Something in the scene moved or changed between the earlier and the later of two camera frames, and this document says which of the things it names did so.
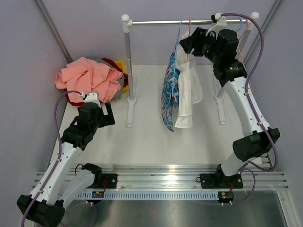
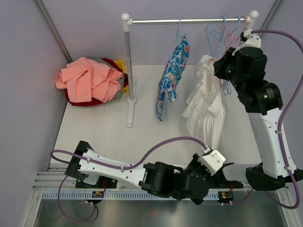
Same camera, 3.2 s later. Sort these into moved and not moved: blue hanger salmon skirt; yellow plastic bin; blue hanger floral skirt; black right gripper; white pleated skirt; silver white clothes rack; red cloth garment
Moved: white pleated skirt; blue hanger floral skirt; black right gripper; blue hanger salmon skirt
Not moved: red cloth garment; yellow plastic bin; silver white clothes rack
